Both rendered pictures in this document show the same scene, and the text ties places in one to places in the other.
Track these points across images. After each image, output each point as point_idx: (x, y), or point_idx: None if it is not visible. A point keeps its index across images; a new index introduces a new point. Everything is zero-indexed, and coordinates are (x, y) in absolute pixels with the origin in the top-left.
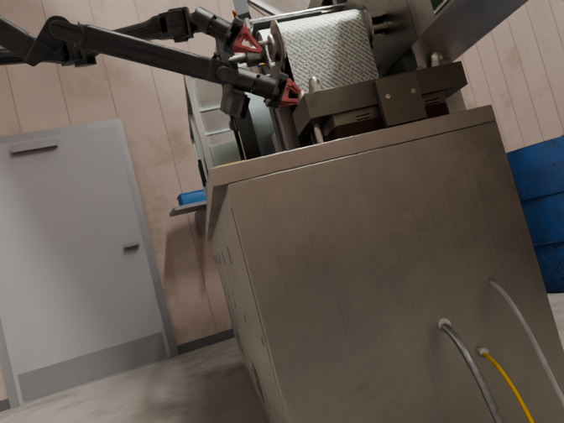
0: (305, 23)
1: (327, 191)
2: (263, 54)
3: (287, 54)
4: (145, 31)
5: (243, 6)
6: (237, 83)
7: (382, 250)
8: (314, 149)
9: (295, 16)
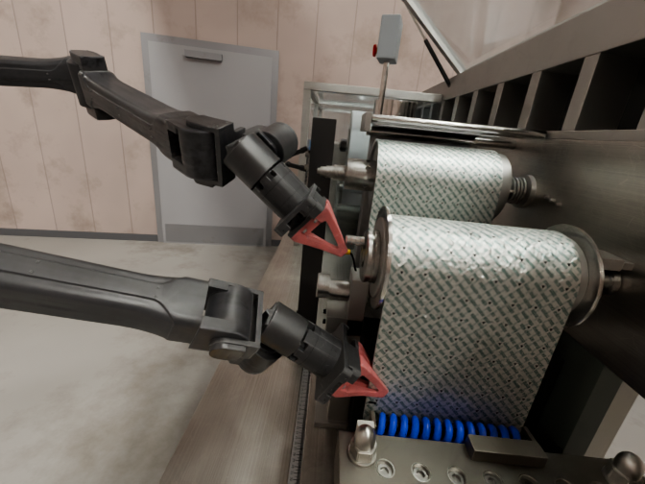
0: (451, 260)
1: None
2: (370, 183)
3: (382, 309)
4: (151, 134)
5: (391, 46)
6: (261, 342)
7: None
8: None
9: (451, 132)
